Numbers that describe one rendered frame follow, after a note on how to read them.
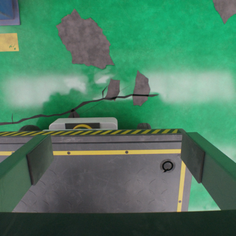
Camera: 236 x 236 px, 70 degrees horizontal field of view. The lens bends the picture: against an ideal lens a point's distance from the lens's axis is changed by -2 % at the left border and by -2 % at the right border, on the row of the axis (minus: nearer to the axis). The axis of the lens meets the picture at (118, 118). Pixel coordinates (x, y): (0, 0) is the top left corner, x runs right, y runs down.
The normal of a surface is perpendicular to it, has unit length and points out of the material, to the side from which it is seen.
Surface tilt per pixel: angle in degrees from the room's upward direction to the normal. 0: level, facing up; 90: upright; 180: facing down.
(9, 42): 0
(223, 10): 0
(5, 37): 0
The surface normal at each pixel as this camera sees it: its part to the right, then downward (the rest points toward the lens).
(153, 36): -0.01, 0.25
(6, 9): 1.00, 0.00
